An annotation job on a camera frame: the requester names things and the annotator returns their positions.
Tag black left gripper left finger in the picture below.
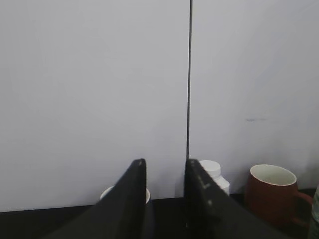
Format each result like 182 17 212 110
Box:
46 159 146 239

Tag black ceramic mug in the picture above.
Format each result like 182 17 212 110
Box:
99 186 151 204

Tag red ceramic mug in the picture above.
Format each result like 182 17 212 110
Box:
245 164 313 228

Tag white blueberry yogurt bottle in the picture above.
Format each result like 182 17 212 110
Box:
199 160 230 195

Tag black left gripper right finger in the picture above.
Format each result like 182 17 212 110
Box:
184 159 287 239

